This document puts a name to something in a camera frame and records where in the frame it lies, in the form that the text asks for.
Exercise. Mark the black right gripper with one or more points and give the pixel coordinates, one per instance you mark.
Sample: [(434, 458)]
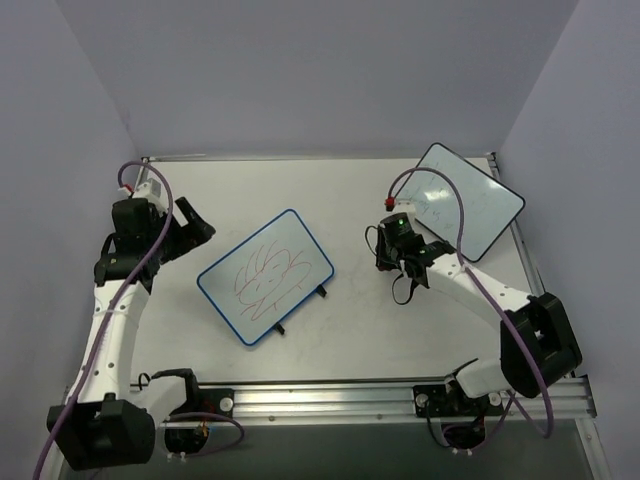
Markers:
[(388, 257)]

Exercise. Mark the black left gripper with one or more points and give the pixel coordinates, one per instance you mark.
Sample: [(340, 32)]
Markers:
[(176, 232)]

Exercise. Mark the blue framed whiteboard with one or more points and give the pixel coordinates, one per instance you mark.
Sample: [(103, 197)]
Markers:
[(261, 281)]

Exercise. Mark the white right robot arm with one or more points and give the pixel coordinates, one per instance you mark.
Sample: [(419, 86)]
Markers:
[(537, 345)]

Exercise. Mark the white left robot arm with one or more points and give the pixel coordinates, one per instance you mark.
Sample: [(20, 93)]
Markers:
[(103, 424)]

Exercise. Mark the black framed whiteboard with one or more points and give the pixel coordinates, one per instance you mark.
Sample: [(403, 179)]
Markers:
[(447, 183)]

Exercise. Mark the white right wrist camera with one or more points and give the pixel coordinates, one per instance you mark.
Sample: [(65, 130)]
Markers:
[(394, 205)]

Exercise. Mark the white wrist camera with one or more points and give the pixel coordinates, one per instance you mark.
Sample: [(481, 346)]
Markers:
[(394, 205), (151, 190)]

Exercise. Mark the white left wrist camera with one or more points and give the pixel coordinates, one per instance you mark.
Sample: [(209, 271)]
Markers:
[(151, 190)]

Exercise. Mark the aluminium mounting rail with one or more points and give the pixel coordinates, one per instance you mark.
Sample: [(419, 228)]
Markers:
[(317, 403)]

